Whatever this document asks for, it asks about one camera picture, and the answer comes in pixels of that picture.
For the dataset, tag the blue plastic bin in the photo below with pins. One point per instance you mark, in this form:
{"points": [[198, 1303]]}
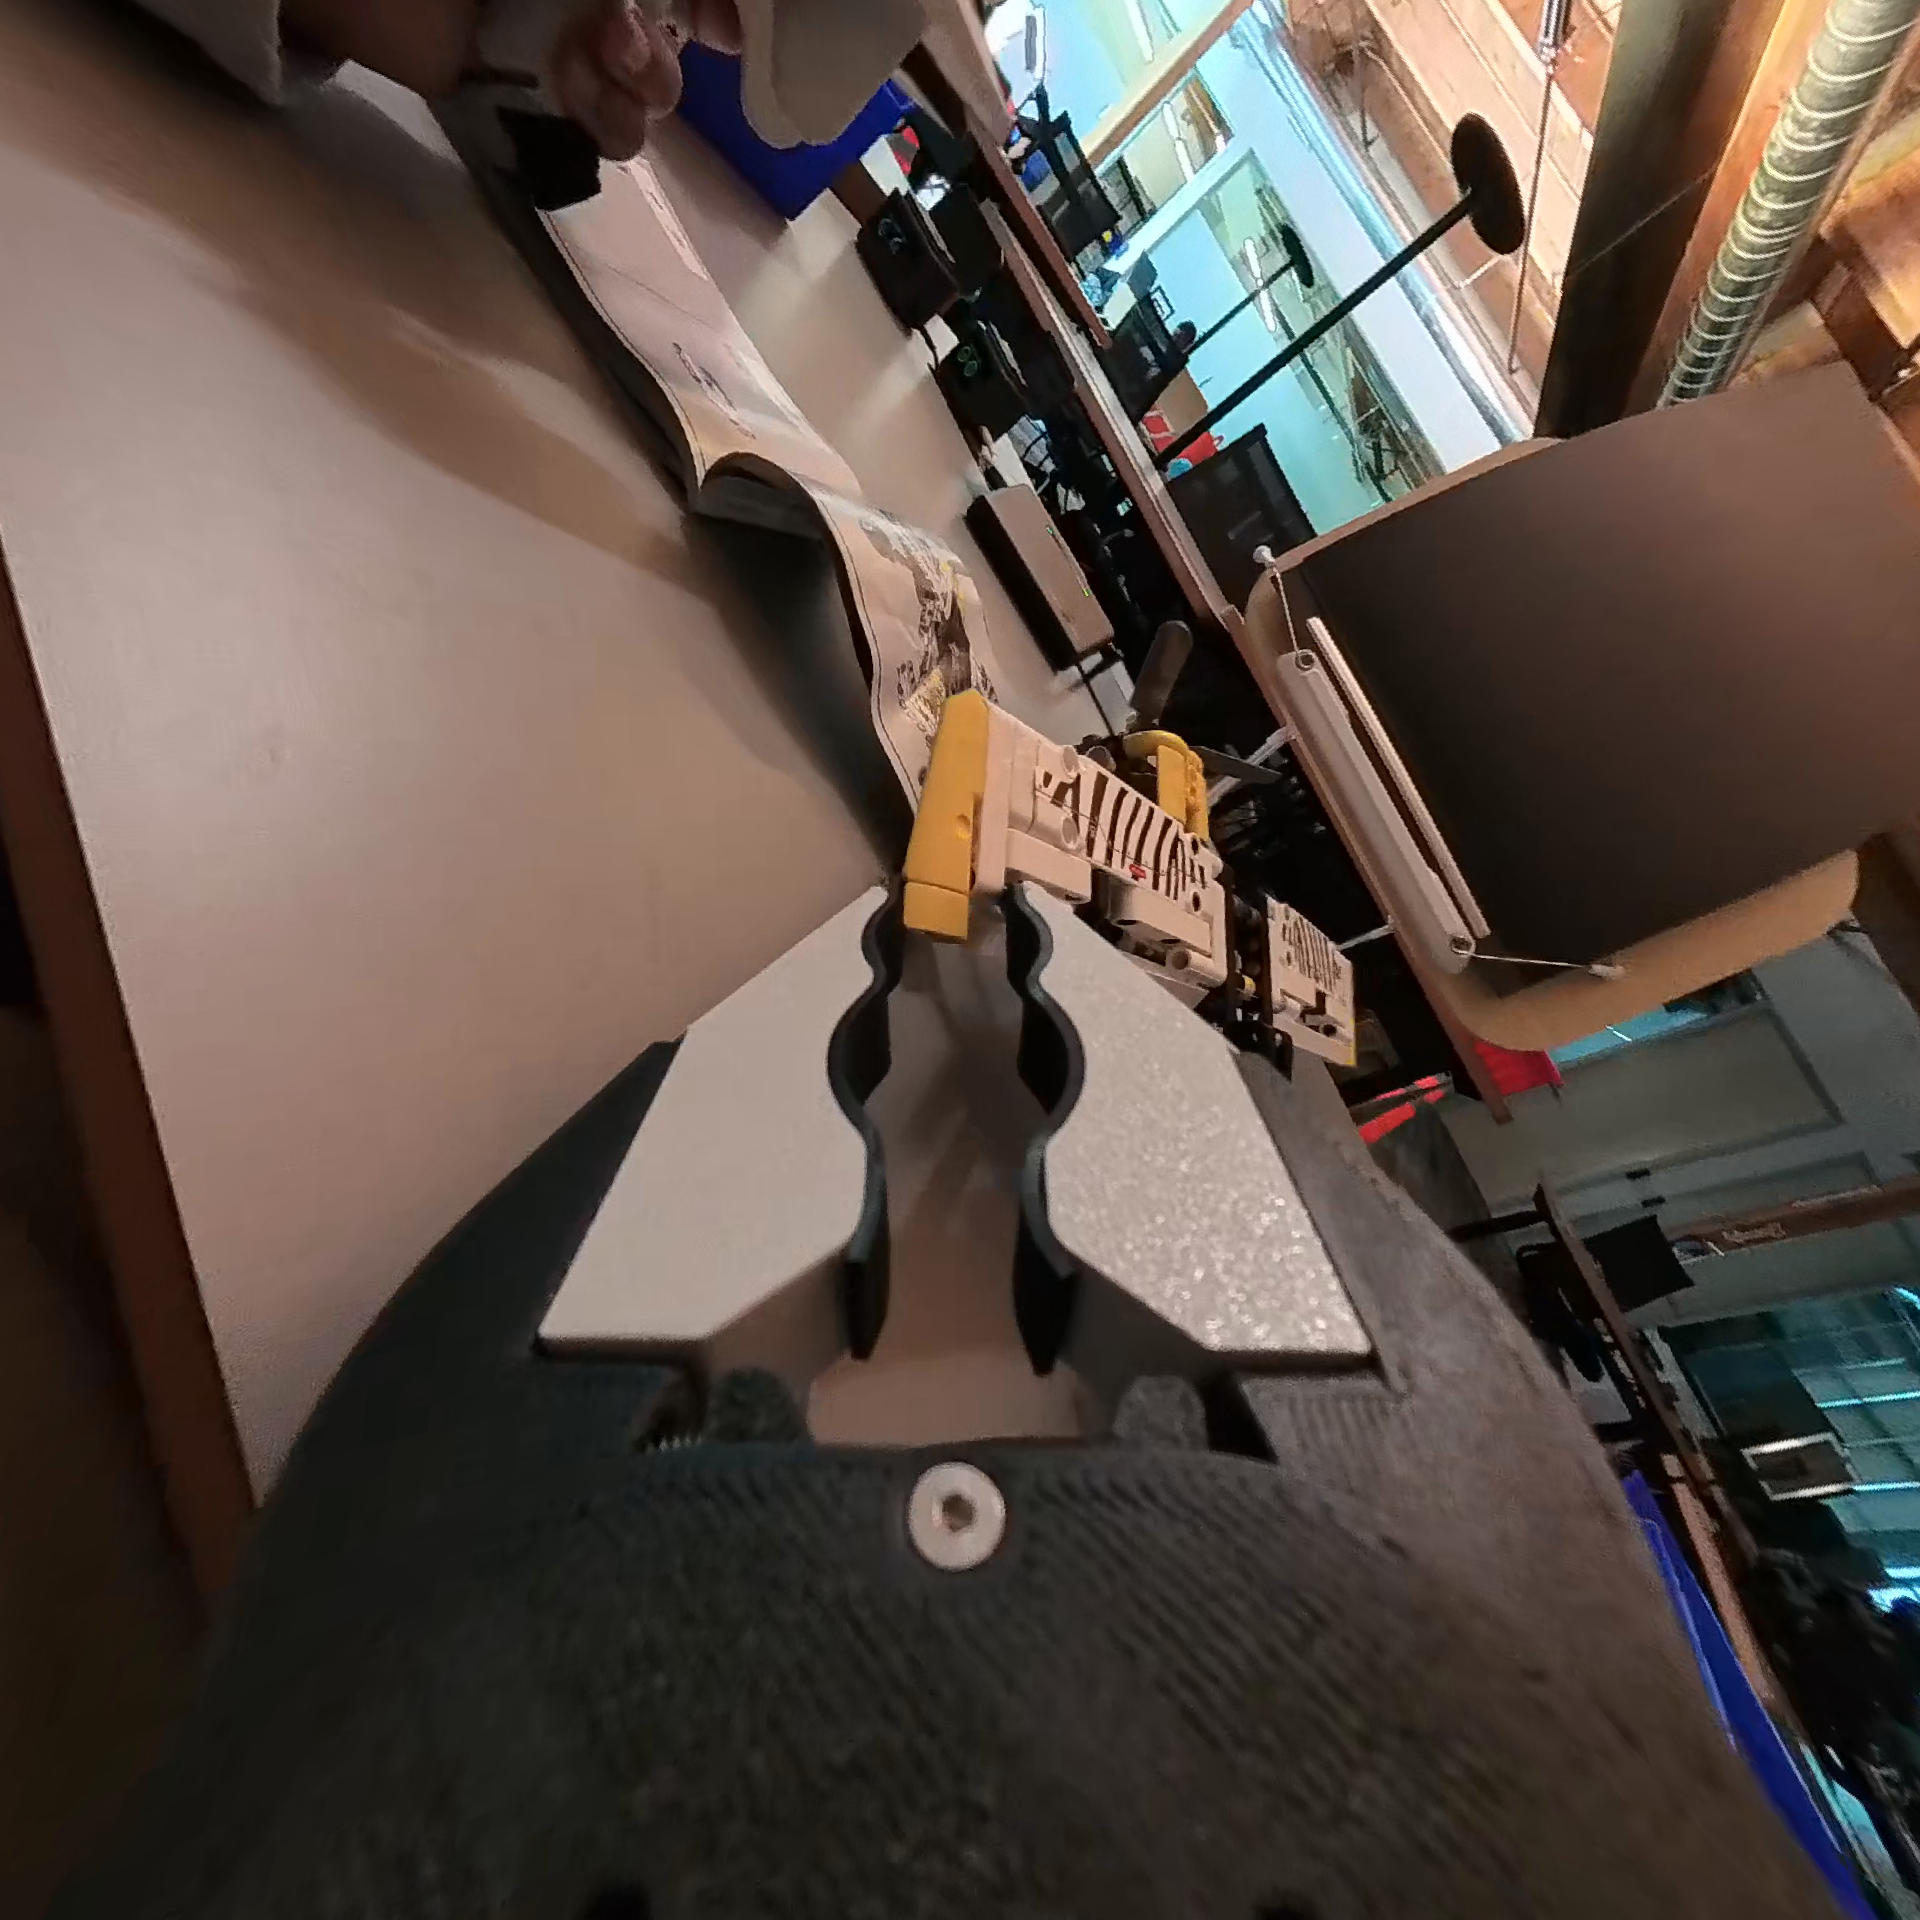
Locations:
{"points": [[780, 150], [1724, 1681]]}

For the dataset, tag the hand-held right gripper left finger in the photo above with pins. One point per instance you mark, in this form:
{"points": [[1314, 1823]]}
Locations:
{"points": [[705, 1184]]}

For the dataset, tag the black floor lamp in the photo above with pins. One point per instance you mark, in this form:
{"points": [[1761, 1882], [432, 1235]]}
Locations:
{"points": [[1299, 255], [1349, 283]]}

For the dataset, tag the black flat power box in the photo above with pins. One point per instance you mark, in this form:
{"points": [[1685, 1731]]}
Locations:
{"points": [[1035, 579]]}

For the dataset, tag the yellow white lego airplane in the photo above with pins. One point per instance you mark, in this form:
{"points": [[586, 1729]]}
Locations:
{"points": [[1108, 840]]}

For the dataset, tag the black portable power station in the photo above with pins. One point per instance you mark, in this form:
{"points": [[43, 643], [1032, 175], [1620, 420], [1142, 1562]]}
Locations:
{"points": [[914, 248], [982, 376]]}

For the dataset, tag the red storage bin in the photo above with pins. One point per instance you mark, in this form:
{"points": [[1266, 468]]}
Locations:
{"points": [[1515, 1072]]}

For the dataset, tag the lego instruction booklet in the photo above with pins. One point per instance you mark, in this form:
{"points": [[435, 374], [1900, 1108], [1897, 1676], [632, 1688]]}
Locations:
{"points": [[720, 345]]}

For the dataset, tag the black tablet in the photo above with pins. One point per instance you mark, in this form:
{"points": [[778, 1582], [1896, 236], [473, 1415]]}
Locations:
{"points": [[1620, 644]]}

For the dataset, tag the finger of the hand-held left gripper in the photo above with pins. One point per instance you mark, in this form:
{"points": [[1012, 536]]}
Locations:
{"points": [[826, 67]]}

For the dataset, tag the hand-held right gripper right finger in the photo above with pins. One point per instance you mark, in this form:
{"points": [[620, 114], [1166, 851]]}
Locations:
{"points": [[1201, 1201]]}

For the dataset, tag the silver ventilation duct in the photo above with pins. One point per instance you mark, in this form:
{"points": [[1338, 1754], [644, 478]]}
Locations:
{"points": [[1769, 195]]}

